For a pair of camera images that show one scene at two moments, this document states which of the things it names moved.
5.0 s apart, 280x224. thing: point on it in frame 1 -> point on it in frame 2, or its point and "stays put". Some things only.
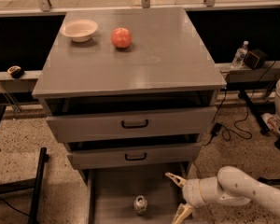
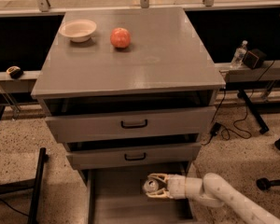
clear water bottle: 240,56 stays put
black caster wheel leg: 273,181 stays put
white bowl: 79,30 stays put
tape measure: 16,72 stays put
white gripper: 191,192 -> 176,186
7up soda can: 140,204 -> 150,186
